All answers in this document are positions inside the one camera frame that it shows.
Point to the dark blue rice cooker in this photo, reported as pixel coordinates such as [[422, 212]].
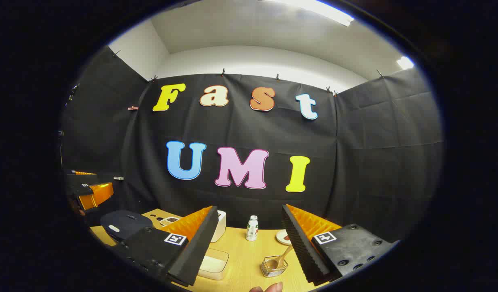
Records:
[[127, 225]]

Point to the white drink bottle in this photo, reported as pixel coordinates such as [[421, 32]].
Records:
[[252, 231]]

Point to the small ceiling light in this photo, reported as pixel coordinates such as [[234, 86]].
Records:
[[405, 63]]

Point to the white plate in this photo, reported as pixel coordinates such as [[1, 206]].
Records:
[[280, 237]]

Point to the white toaster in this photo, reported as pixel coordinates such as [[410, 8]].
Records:
[[220, 227]]

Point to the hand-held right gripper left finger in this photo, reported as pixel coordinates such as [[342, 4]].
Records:
[[196, 251]]

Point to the black backdrop cloth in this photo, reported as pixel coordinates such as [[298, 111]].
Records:
[[232, 129]]

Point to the wooden spoon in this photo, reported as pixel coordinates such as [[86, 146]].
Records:
[[284, 254]]

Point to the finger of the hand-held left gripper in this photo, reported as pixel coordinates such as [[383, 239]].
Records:
[[86, 177], [97, 196]]

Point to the long ceiling light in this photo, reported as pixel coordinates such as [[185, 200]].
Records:
[[314, 8]]

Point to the clear box of rice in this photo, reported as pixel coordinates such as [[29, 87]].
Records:
[[212, 265]]

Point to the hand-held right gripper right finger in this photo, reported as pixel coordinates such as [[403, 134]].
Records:
[[301, 251]]

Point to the white divided seasoning dish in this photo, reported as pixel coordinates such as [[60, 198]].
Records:
[[169, 221]]

